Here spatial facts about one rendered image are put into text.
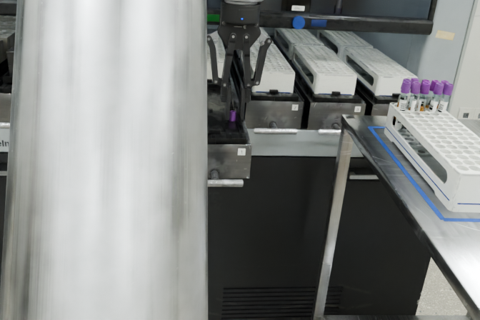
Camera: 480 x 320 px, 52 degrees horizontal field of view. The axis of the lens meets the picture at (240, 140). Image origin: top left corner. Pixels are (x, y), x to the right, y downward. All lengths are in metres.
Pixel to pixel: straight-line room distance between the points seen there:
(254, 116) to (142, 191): 0.96
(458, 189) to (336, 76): 0.53
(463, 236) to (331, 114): 0.56
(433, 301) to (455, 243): 1.26
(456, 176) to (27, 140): 0.63
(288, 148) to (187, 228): 0.99
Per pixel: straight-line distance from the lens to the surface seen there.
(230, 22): 0.95
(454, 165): 0.79
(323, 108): 1.20
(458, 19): 1.36
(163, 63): 0.24
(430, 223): 0.75
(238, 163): 0.94
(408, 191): 0.82
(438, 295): 2.01
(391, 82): 1.27
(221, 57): 1.29
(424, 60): 1.35
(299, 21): 1.18
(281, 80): 1.19
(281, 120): 1.18
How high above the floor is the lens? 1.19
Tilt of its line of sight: 24 degrees down
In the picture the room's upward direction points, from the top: 4 degrees clockwise
